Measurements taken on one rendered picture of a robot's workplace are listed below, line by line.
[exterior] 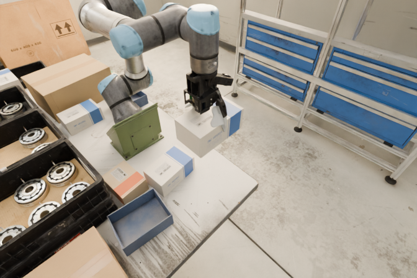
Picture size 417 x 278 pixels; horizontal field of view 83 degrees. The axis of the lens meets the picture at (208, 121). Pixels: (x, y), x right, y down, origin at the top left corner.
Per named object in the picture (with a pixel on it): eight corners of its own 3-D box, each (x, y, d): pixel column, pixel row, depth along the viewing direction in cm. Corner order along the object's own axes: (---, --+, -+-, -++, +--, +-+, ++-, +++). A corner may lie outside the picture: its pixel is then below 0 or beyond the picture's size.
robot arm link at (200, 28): (203, -1, 57) (228, 8, 53) (204, 43, 65) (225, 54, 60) (177, 6, 54) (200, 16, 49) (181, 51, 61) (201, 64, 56)
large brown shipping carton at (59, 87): (93, 78, 174) (84, 53, 161) (117, 92, 160) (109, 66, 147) (36, 103, 151) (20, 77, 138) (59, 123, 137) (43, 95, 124)
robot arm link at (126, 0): (120, 85, 128) (91, -15, 82) (144, 74, 134) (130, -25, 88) (131, 100, 124) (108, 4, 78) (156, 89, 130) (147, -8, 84)
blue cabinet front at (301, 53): (242, 72, 253) (248, 19, 216) (303, 101, 215) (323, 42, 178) (241, 74, 252) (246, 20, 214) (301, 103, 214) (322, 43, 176)
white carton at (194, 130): (217, 112, 91) (218, 93, 84) (241, 127, 84) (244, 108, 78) (176, 138, 80) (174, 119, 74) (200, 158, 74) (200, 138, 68)
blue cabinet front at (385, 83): (311, 105, 211) (334, 46, 174) (403, 148, 173) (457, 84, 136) (310, 107, 210) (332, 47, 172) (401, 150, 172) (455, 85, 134)
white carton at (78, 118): (95, 110, 147) (90, 98, 141) (105, 118, 141) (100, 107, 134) (62, 126, 136) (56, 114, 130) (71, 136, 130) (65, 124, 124)
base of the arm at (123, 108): (139, 115, 130) (130, 100, 129) (146, 108, 117) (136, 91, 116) (114, 128, 122) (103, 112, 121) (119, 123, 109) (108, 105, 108)
